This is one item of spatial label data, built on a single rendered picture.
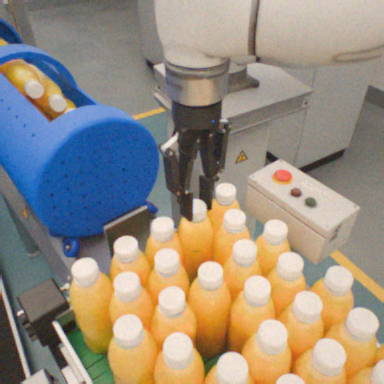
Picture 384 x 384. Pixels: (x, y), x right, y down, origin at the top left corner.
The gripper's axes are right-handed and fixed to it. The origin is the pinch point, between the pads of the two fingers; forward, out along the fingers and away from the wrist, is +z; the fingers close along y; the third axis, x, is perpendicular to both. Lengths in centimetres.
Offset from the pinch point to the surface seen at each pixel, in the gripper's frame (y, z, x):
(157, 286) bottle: 14.0, 6.4, 7.3
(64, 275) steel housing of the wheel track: 21.8, 26.9, -21.4
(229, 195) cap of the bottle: -6.8, 2.0, 1.6
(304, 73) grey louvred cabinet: -138, 43, -78
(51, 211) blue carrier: 20.4, 5.5, -19.4
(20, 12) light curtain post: -24, 10, -158
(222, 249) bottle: -0.5, 7.9, 7.2
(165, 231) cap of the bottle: 8.1, 2.0, 1.6
